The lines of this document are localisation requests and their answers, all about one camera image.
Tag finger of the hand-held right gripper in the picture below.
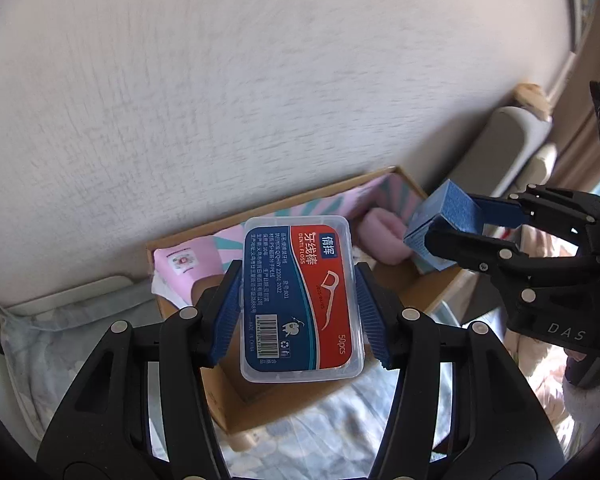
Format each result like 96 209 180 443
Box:
424 224 597 307
471 184 600 252

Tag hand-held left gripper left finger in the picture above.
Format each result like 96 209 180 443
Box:
36 259 246 480

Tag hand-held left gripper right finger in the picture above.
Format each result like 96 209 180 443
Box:
354 262 567 480

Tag small blue carton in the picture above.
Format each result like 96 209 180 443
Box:
403 179 487 274

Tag clear plastic dental floss box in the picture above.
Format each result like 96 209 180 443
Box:
239 214 367 385

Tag pink fluffy towel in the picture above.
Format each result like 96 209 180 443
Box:
356 206 417 267

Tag pink printed cardboard box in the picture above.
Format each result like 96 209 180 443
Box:
146 164 465 437

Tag person's right forearm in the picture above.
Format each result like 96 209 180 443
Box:
561 355 600 466

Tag grey cushioned chair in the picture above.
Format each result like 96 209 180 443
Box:
457 106 563 203

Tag beige plush toy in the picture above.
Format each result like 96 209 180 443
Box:
514 83 554 122

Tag floral light blue bedsheet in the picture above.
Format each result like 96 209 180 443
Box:
0 280 486 480

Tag dark framed wall picture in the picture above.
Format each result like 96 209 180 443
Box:
566 0 600 57

